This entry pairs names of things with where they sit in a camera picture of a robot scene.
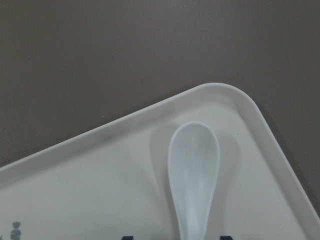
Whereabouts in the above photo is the white plastic spoon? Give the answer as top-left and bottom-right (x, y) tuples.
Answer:
(167, 121), (221, 240)

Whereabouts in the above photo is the cream rectangular tray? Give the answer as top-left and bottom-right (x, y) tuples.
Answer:
(0, 83), (320, 240)

